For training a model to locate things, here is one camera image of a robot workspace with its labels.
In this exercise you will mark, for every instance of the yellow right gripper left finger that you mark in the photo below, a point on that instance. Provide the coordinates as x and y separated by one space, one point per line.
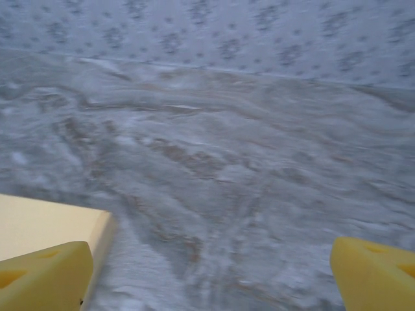
48 285

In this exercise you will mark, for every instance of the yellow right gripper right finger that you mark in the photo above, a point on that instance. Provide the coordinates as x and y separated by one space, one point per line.
373 285

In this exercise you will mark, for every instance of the yellow paper box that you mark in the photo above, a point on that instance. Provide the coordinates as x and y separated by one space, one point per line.
48 220

